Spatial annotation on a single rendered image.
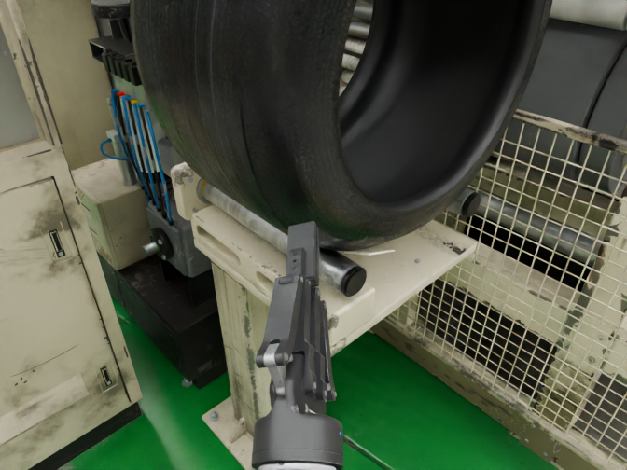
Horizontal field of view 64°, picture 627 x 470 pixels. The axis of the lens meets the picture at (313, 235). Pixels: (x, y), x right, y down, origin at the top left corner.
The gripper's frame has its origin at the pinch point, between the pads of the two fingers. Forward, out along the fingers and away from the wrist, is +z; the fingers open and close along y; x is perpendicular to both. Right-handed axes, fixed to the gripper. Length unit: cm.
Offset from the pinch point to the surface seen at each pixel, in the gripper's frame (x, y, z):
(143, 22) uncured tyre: -11.3, -17.8, 20.8
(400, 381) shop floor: -16, 121, 22
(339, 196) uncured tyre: 3.8, 0.6, 7.0
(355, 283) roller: 0.8, 16.1, 4.3
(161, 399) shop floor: -86, 91, 15
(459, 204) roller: 15.0, 28.6, 22.2
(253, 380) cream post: -44, 71, 11
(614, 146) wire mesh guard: 40, 31, 29
